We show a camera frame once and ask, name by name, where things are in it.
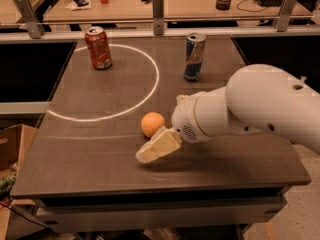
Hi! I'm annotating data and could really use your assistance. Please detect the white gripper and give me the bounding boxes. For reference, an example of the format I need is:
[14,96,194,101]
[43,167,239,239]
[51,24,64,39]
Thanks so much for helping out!
[135,91,212,163]

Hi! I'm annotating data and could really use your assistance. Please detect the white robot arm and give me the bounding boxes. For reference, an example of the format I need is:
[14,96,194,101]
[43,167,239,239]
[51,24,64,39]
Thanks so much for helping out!
[136,64,320,163]

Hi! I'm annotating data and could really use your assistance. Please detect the orange fruit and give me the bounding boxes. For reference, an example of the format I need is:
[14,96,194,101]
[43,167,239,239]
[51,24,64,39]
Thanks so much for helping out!
[141,112,165,137]

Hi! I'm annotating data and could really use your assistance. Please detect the blue silver energy drink can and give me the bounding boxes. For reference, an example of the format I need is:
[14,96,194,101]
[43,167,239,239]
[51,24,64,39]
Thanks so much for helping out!
[184,32,206,82]

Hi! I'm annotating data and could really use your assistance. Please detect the red soda can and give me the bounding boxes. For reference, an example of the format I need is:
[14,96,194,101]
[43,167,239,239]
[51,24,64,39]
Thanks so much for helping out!
[85,26,112,70]

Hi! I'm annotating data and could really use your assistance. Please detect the black mesh pen cup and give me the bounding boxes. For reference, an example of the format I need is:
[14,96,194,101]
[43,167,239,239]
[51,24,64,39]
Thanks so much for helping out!
[216,0,232,10]

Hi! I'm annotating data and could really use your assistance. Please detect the wooden desk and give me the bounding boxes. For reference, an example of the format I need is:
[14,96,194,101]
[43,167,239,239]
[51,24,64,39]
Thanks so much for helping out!
[45,0,279,23]

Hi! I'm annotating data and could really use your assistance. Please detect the cardboard box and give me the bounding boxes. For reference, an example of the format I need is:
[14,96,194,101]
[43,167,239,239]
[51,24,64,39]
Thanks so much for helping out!
[0,124,37,173]

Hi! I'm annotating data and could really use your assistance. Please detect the black cable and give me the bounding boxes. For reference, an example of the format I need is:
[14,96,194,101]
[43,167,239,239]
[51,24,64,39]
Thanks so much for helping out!
[236,0,264,14]

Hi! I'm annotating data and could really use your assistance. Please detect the metal guard rail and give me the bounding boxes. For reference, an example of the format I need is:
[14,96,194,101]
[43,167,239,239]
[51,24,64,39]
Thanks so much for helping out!
[0,0,320,42]

